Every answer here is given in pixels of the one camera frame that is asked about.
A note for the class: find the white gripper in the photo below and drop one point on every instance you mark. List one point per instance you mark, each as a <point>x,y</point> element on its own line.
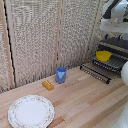
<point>115,26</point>

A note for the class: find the yellow bowl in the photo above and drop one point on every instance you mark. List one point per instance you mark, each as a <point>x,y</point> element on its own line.
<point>103,56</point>

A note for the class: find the black dish rack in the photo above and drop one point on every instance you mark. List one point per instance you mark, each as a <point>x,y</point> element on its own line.
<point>108,66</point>

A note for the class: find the white floral rim plate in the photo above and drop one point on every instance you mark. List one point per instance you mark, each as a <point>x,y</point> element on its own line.
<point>31,111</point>

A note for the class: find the blue cup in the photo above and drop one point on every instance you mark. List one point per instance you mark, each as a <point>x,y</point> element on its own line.
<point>61,74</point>

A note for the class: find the white rounded object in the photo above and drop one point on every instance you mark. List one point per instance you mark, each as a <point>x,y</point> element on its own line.
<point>120,118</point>

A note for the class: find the woven folding screen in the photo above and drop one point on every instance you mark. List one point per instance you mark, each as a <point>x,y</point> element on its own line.
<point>30,43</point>

